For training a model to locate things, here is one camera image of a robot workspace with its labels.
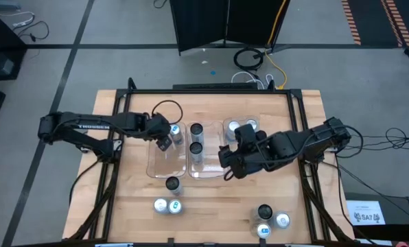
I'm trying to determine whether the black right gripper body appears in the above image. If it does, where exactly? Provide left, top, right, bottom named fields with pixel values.
left=230, top=123, right=277, bottom=179

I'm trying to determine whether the clear plastic bin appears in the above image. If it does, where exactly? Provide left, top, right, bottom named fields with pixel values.
left=145, top=121, right=188, bottom=179
left=222, top=115, right=270, bottom=172
left=186, top=120, right=228, bottom=180

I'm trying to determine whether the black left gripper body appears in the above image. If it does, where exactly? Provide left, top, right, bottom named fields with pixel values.
left=144, top=112, right=173, bottom=140

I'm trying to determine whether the black cabinet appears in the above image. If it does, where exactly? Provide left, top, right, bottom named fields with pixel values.
left=0, top=6, right=27, bottom=82

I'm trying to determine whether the black looped floor cable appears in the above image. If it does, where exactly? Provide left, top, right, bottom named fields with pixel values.
left=384, top=127, right=409, bottom=162

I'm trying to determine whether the thin white floor cable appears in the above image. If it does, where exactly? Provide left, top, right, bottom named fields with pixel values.
left=0, top=11, right=36, bottom=28

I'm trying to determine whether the black folding divider panel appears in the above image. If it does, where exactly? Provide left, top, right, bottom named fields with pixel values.
left=169, top=0, right=291, bottom=56

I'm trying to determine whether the black power strip bar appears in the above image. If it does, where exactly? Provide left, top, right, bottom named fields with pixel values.
left=172, top=82, right=259, bottom=91

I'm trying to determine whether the black orange striped floor mat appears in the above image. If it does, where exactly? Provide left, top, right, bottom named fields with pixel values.
left=340, top=0, right=409, bottom=48

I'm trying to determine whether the white paper sign SA7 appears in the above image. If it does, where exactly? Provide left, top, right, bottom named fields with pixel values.
left=346, top=200, right=386, bottom=226

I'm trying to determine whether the Red Bull sugarfree can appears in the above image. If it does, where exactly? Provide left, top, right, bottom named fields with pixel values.
left=167, top=198, right=184, bottom=215
left=250, top=222, right=272, bottom=240
left=169, top=123, right=185, bottom=145

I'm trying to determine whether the black coiled cable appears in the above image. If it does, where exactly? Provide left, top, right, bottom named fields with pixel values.
left=233, top=47, right=264, bottom=72

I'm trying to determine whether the black aluminium table frame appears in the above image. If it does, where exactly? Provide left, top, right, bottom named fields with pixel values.
left=67, top=77, right=356, bottom=247

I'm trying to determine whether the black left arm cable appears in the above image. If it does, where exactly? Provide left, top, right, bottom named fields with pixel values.
left=151, top=99, right=184, bottom=125

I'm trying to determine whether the black cart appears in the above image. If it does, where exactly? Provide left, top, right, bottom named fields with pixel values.
left=343, top=191, right=409, bottom=247

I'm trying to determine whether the yellow cable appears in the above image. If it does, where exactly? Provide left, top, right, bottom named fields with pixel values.
left=264, top=0, right=288, bottom=91

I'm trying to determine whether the Celsius Arctic Vibe can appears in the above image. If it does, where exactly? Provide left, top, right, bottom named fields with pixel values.
left=188, top=141, right=205, bottom=165
left=165, top=176, right=184, bottom=196
left=189, top=122, right=205, bottom=143
left=251, top=204, right=274, bottom=224

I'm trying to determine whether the thin black floor cable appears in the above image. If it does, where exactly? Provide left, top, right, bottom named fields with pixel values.
left=12, top=20, right=50, bottom=43

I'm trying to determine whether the Spindrift blue white can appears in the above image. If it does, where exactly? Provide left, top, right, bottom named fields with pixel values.
left=224, top=119, right=242, bottom=142
left=274, top=211, right=292, bottom=230
left=152, top=198, right=170, bottom=215
left=245, top=118, right=260, bottom=133

